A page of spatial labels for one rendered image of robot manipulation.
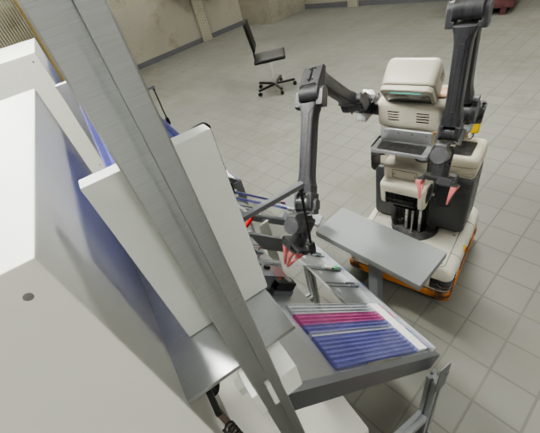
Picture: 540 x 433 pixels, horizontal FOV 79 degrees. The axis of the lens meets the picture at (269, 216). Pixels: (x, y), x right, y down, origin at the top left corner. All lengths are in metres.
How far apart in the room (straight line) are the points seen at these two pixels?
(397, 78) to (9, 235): 1.37
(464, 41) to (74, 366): 1.17
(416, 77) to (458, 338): 1.40
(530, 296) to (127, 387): 2.26
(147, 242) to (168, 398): 0.21
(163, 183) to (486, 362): 2.02
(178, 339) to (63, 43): 0.49
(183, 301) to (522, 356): 1.92
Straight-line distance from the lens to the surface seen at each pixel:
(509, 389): 2.12
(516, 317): 2.34
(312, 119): 1.17
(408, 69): 1.50
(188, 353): 0.59
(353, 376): 0.87
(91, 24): 0.23
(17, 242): 0.35
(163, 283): 0.50
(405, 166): 1.74
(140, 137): 0.25
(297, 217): 1.09
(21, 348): 0.38
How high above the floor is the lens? 1.87
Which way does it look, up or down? 40 degrees down
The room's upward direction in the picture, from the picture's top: 16 degrees counter-clockwise
